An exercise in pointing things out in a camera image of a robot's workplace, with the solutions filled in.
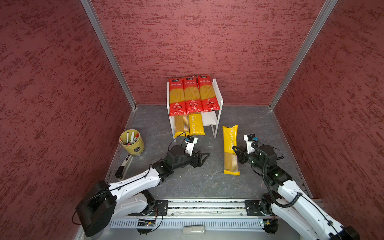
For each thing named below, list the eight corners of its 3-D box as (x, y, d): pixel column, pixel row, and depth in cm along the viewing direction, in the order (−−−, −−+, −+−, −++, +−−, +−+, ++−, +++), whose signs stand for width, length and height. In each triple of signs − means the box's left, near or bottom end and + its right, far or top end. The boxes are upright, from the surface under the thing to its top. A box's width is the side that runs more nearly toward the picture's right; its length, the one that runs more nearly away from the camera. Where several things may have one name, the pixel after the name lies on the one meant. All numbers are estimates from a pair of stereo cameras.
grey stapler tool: (117, 179, 85) (113, 176, 81) (129, 157, 94) (127, 153, 90) (121, 180, 84) (118, 177, 80) (133, 157, 93) (131, 154, 89)
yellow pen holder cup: (125, 157, 94) (116, 145, 82) (131, 141, 101) (122, 129, 90) (143, 157, 94) (136, 145, 82) (147, 141, 101) (141, 129, 90)
